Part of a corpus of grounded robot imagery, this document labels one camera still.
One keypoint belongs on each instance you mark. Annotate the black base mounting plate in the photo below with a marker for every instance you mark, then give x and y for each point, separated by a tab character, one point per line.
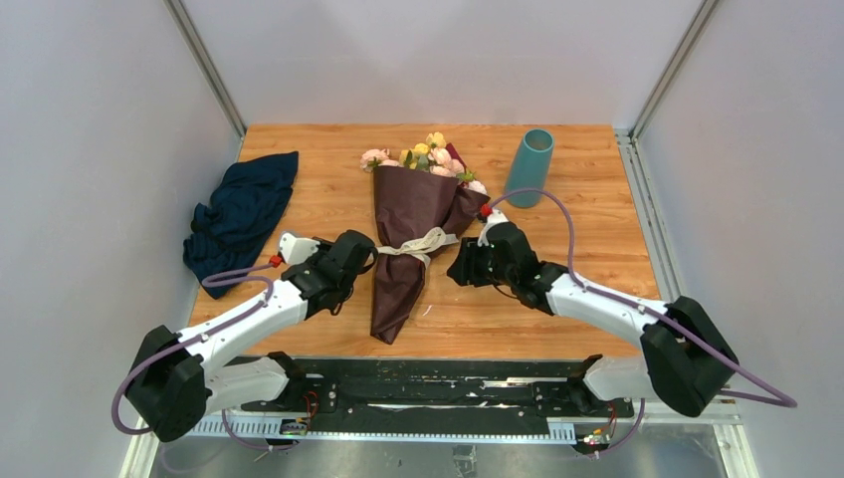
439	398

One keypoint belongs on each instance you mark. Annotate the maroon wrapping paper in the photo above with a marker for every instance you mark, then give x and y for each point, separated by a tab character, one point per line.
422	204

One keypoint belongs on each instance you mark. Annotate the left aluminium corner post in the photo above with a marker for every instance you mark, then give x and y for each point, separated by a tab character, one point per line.
203	59

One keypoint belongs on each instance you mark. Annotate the aluminium front rail frame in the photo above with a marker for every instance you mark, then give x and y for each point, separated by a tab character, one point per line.
656	442

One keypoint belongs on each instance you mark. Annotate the right aluminium corner post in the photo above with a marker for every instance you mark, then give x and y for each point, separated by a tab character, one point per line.
676	62

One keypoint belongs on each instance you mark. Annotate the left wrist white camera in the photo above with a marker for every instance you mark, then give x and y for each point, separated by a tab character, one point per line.
293	249

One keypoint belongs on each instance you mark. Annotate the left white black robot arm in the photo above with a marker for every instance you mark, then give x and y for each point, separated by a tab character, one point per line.
178	378

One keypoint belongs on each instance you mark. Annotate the dark blue crumpled cloth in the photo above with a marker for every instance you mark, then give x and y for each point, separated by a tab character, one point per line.
229	231

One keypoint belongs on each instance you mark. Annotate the pink yellow flower bunch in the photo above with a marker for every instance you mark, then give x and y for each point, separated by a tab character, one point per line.
435	155

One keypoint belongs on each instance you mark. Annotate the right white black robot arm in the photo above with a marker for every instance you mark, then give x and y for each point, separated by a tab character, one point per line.
686	360

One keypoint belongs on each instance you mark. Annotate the teal conical vase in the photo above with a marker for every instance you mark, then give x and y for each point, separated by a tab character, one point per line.
529	168

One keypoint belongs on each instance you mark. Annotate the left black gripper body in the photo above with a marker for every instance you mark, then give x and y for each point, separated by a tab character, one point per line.
325	247

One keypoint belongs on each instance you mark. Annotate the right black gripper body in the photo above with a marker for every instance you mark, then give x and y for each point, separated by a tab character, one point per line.
481	268

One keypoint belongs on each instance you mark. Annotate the cream ribbon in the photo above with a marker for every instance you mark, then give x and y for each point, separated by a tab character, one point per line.
421	248

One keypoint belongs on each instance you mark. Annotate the aluminium corner post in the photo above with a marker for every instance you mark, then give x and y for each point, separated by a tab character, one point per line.
203	59
676	62

